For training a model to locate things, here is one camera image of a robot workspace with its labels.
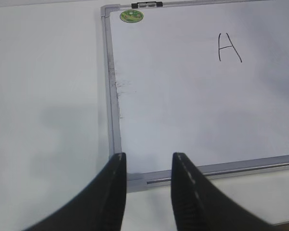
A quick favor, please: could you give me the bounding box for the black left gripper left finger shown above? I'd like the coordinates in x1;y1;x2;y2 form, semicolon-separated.
27;153;127;231

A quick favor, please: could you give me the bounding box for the round green magnet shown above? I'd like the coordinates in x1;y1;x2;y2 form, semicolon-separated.
120;9;144;23

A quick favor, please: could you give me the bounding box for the white board with grey frame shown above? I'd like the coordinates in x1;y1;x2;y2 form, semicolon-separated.
101;0;289;192

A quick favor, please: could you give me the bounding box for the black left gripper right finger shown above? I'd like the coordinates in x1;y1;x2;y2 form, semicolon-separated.
171;153;277;231

